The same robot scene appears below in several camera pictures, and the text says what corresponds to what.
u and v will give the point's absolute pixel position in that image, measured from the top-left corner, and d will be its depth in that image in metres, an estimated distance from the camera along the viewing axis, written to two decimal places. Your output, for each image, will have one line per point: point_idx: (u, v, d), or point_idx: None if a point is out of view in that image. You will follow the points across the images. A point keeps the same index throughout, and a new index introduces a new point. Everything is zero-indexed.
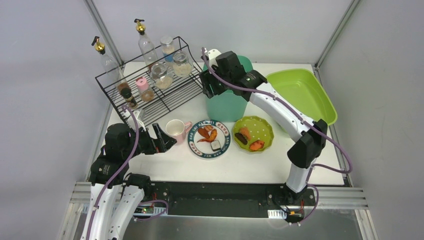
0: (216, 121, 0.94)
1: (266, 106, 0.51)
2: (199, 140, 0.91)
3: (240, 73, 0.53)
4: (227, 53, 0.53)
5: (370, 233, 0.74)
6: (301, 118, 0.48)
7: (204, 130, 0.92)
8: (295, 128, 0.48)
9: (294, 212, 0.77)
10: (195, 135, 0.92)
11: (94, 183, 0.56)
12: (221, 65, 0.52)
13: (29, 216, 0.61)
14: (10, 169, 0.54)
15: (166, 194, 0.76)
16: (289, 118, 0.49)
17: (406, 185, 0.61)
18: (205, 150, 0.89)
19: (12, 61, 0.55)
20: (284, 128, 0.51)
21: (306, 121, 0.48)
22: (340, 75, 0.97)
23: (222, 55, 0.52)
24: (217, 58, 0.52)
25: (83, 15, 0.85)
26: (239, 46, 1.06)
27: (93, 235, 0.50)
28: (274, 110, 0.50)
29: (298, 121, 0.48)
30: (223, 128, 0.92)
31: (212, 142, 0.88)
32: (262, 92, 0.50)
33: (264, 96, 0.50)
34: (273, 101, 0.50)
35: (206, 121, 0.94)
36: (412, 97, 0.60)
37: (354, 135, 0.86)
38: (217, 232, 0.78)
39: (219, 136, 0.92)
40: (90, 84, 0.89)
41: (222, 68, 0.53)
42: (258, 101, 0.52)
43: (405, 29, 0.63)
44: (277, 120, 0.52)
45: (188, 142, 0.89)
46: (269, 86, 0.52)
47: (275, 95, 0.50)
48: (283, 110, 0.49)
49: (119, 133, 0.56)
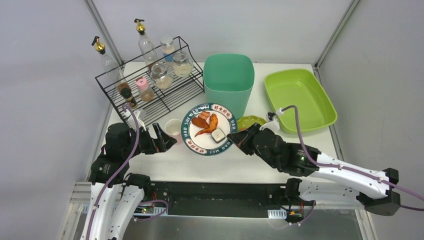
0: (211, 104, 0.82)
1: (335, 178, 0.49)
2: (197, 133, 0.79)
3: (289, 151, 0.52)
4: (269, 135, 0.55)
5: (370, 233, 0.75)
6: (376, 177, 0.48)
7: (201, 120, 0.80)
8: (378, 191, 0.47)
9: (295, 212, 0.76)
10: (189, 128, 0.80)
11: (94, 182, 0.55)
12: (267, 150, 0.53)
13: (29, 216, 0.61)
14: (10, 168, 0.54)
15: (167, 194, 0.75)
16: (367, 182, 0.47)
17: (407, 185, 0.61)
18: (208, 143, 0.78)
19: (12, 60, 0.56)
20: (359, 190, 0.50)
21: (384, 180, 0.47)
22: (339, 75, 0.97)
23: (260, 140, 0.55)
24: (258, 145, 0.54)
25: (82, 14, 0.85)
26: (240, 46, 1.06)
27: (93, 234, 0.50)
28: (344, 180, 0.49)
29: (376, 181, 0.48)
30: (224, 110, 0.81)
31: (214, 133, 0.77)
32: (327, 168, 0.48)
33: (329, 170, 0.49)
34: (339, 171, 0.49)
35: (199, 108, 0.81)
36: (413, 97, 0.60)
37: (354, 135, 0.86)
38: (217, 233, 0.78)
39: (219, 119, 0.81)
40: (90, 84, 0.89)
41: (269, 153, 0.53)
42: (323, 175, 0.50)
43: (404, 29, 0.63)
44: (351, 186, 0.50)
45: (185, 141, 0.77)
46: (324, 155, 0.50)
47: (339, 165, 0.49)
48: (354, 177, 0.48)
49: (120, 132, 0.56)
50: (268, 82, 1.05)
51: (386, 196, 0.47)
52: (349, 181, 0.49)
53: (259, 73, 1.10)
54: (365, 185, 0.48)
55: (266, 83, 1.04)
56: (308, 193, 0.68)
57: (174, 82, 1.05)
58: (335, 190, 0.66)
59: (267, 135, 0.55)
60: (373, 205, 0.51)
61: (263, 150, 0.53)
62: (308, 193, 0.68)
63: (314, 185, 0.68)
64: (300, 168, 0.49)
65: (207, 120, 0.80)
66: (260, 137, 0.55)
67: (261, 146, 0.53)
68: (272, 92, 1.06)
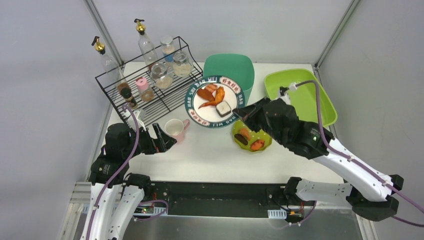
0: (219, 77, 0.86)
1: (339, 168, 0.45)
2: (202, 105, 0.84)
3: (300, 127, 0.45)
4: (282, 104, 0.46)
5: (370, 233, 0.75)
6: (382, 180, 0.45)
7: (207, 92, 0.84)
8: (379, 193, 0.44)
9: (294, 212, 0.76)
10: (194, 99, 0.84)
11: (94, 182, 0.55)
12: (277, 120, 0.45)
13: (29, 216, 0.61)
14: (10, 168, 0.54)
15: (167, 194, 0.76)
16: (371, 181, 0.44)
17: (408, 185, 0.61)
18: (212, 116, 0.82)
19: (13, 60, 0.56)
20: (359, 189, 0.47)
21: (388, 184, 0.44)
22: (339, 75, 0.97)
23: (270, 109, 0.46)
24: (268, 115, 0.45)
25: (82, 14, 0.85)
26: (240, 46, 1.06)
27: (93, 235, 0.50)
28: (347, 173, 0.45)
29: (380, 183, 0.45)
30: (232, 84, 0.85)
31: (219, 106, 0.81)
32: (337, 155, 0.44)
33: (338, 159, 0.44)
34: (348, 162, 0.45)
35: (207, 80, 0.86)
36: (413, 97, 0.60)
37: (354, 135, 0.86)
38: (217, 233, 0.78)
39: (226, 93, 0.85)
40: (90, 84, 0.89)
41: (277, 124, 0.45)
42: (329, 162, 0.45)
43: (404, 29, 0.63)
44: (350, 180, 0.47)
45: (188, 110, 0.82)
46: (337, 142, 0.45)
47: (349, 156, 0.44)
48: (361, 172, 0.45)
49: (120, 133, 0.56)
50: (268, 82, 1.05)
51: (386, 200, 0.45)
52: (353, 175, 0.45)
53: (259, 73, 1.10)
54: (368, 185, 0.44)
55: (266, 83, 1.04)
56: (305, 190, 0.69)
57: (174, 82, 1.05)
58: (328, 190, 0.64)
59: (280, 103, 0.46)
60: (365, 207, 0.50)
61: (273, 121, 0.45)
62: (304, 191, 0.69)
63: (311, 184, 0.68)
64: (308, 147, 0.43)
65: (214, 92, 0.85)
66: (271, 105, 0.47)
67: (271, 115, 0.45)
68: (272, 92, 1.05)
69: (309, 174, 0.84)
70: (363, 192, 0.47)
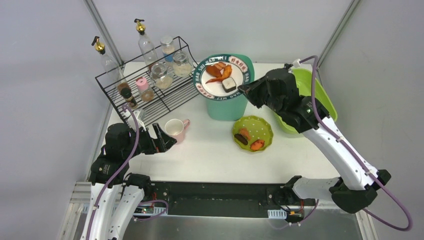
0: (228, 56, 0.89)
1: (325, 146, 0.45)
2: (209, 81, 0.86)
3: (297, 98, 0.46)
4: (284, 72, 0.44)
5: (370, 233, 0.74)
6: (366, 168, 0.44)
7: (215, 69, 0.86)
8: (359, 181, 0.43)
9: (294, 212, 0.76)
10: (202, 75, 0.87)
11: (94, 182, 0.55)
12: (275, 86, 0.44)
13: (30, 216, 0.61)
14: (10, 169, 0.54)
15: (166, 194, 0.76)
16: (354, 167, 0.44)
17: (407, 185, 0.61)
18: (217, 91, 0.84)
19: (13, 61, 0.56)
20: (340, 173, 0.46)
21: (372, 174, 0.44)
22: (339, 75, 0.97)
23: (272, 74, 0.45)
24: (269, 79, 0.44)
25: (82, 15, 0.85)
26: (240, 46, 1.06)
27: (93, 234, 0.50)
28: (333, 152, 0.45)
29: (362, 171, 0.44)
30: (240, 64, 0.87)
31: (225, 81, 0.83)
32: (327, 131, 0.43)
33: (326, 136, 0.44)
34: (336, 142, 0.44)
35: (217, 58, 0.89)
36: (412, 97, 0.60)
37: (354, 134, 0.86)
38: (217, 233, 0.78)
39: (233, 71, 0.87)
40: (90, 85, 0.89)
41: (274, 91, 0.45)
42: (316, 138, 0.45)
43: (403, 29, 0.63)
44: (334, 163, 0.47)
45: (195, 84, 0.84)
46: (331, 121, 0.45)
47: (339, 136, 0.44)
48: (346, 154, 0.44)
49: (120, 133, 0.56)
50: None
51: (364, 189, 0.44)
52: (337, 156, 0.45)
53: (259, 73, 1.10)
54: (350, 169, 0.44)
55: None
56: (300, 185, 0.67)
57: (174, 82, 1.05)
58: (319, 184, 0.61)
59: (281, 71, 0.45)
60: (343, 195, 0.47)
61: (272, 86, 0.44)
62: (299, 186, 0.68)
63: (306, 180, 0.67)
64: (300, 117, 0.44)
65: (221, 70, 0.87)
66: (274, 71, 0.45)
67: (272, 79, 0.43)
68: None
69: (309, 173, 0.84)
70: (345, 179, 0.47)
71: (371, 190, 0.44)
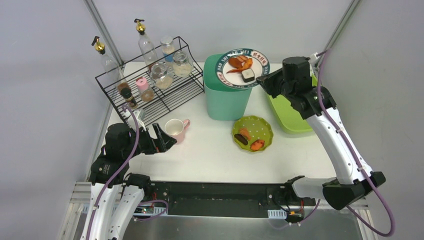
0: (251, 51, 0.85)
1: (324, 135, 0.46)
2: (230, 71, 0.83)
3: (309, 85, 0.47)
4: (301, 58, 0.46)
5: (370, 233, 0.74)
6: (359, 164, 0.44)
7: (237, 61, 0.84)
8: (349, 173, 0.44)
9: (294, 212, 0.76)
10: (224, 66, 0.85)
11: (94, 182, 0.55)
12: (287, 70, 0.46)
13: (30, 216, 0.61)
14: (10, 169, 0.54)
15: (166, 194, 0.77)
16: (347, 159, 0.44)
17: (407, 184, 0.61)
18: (236, 81, 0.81)
19: (12, 61, 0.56)
20: (333, 164, 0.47)
21: (364, 170, 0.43)
22: (339, 75, 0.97)
23: (290, 59, 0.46)
24: (286, 62, 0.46)
25: (82, 15, 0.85)
26: (240, 46, 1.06)
27: (93, 234, 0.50)
28: (330, 142, 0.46)
29: (354, 166, 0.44)
30: (262, 57, 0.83)
31: (245, 72, 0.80)
32: (328, 119, 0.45)
33: (326, 125, 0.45)
34: (335, 133, 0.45)
35: (239, 51, 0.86)
36: (412, 97, 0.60)
37: (354, 134, 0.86)
38: (217, 233, 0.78)
39: (254, 64, 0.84)
40: (90, 84, 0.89)
41: (287, 75, 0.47)
42: (317, 125, 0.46)
43: (403, 29, 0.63)
44: (330, 154, 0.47)
45: (216, 72, 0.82)
46: (336, 113, 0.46)
47: (339, 127, 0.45)
48: (342, 146, 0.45)
49: (120, 133, 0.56)
50: None
51: (352, 184, 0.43)
52: (333, 147, 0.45)
53: None
54: (343, 161, 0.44)
55: None
56: (298, 184, 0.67)
57: (174, 82, 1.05)
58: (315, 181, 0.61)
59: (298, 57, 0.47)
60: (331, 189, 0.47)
61: (286, 70, 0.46)
62: (298, 184, 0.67)
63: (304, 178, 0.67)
64: (305, 102, 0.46)
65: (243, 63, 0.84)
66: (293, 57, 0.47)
67: (286, 62, 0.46)
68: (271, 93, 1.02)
69: (309, 173, 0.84)
70: (337, 173, 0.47)
71: (358, 186, 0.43)
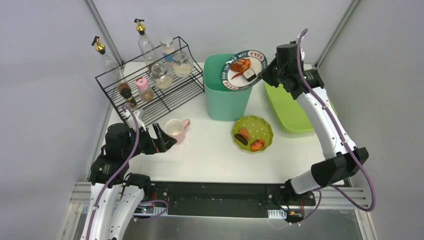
0: (247, 50, 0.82)
1: (311, 111, 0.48)
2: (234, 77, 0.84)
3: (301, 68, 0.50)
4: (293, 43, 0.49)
5: (370, 233, 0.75)
6: (343, 137, 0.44)
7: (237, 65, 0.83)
8: (332, 146, 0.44)
9: (294, 212, 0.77)
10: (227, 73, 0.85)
11: (94, 182, 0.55)
12: (280, 54, 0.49)
13: (29, 216, 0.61)
14: (10, 170, 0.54)
15: (166, 194, 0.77)
16: (331, 133, 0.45)
17: (407, 185, 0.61)
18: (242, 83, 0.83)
19: (12, 61, 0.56)
20: (319, 140, 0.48)
21: (347, 143, 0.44)
22: (339, 75, 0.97)
23: (283, 44, 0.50)
24: (278, 47, 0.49)
25: (82, 15, 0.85)
26: (240, 46, 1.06)
27: (93, 234, 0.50)
28: (316, 119, 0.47)
29: (337, 139, 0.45)
30: (258, 55, 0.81)
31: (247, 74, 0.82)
32: (314, 95, 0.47)
33: (313, 101, 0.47)
34: (322, 109, 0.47)
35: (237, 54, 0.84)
36: (412, 97, 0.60)
37: (354, 134, 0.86)
38: (217, 233, 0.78)
39: (254, 64, 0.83)
40: (90, 84, 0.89)
41: (280, 59, 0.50)
42: (305, 103, 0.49)
43: (404, 29, 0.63)
44: (317, 131, 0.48)
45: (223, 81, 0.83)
46: (322, 93, 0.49)
47: (325, 104, 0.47)
48: (327, 120, 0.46)
49: (120, 133, 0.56)
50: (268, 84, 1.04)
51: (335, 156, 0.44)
52: (319, 122, 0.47)
53: None
54: (327, 135, 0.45)
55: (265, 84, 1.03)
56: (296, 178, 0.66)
57: (174, 82, 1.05)
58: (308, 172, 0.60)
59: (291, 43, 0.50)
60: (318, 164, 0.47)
61: (279, 55, 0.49)
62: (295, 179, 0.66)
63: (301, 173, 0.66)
64: (294, 83, 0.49)
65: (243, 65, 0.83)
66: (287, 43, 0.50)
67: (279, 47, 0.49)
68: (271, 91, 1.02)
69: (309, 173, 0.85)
70: (323, 149, 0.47)
71: (341, 158, 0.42)
